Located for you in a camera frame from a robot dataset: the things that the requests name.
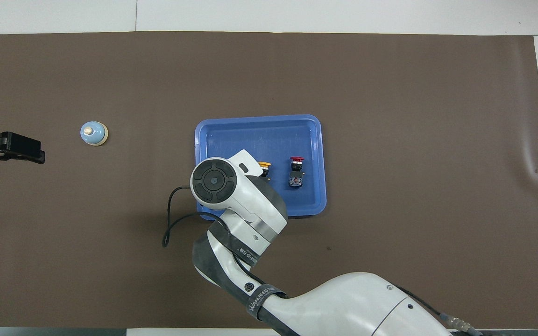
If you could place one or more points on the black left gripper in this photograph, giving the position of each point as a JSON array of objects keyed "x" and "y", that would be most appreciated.
[{"x": 21, "y": 148}]

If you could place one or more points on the light blue bell knob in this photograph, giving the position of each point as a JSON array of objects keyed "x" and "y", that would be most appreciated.
[{"x": 92, "y": 134}]

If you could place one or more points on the yellow mushroom push button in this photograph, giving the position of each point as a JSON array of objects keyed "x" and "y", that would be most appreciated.
[{"x": 265, "y": 164}]

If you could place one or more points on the red mushroom push button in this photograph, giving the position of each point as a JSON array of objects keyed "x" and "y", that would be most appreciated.
[{"x": 296, "y": 179}]

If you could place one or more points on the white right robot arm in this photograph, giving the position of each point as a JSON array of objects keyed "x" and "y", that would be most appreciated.
[{"x": 343, "y": 303}]

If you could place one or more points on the blue plastic tray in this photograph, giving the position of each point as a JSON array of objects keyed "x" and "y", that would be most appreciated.
[{"x": 259, "y": 135}]

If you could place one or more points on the brown table mat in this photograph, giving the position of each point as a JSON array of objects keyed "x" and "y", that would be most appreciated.
[{"x": 437, "y": 186}]

